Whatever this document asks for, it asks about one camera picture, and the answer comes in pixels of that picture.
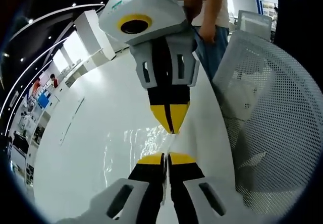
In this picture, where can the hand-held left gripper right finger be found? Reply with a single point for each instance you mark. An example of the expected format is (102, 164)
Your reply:
(186, 183)

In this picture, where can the narrow white pillar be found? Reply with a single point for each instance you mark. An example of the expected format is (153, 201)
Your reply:
(93, 34)

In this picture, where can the clear food packaging bag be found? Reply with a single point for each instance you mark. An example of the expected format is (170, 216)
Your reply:
(141, 143)

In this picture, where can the blue framed wall board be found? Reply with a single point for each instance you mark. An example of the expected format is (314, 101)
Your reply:
(266, 2)

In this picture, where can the blue box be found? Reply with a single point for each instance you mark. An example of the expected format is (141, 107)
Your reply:
(43, 100)

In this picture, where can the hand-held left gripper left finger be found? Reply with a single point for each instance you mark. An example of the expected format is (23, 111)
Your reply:
(141, 183)

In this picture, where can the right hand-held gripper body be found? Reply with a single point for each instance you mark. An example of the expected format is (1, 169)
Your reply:
(156, 4)

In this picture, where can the person's right hand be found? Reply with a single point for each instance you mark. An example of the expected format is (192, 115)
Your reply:
(194, 12)

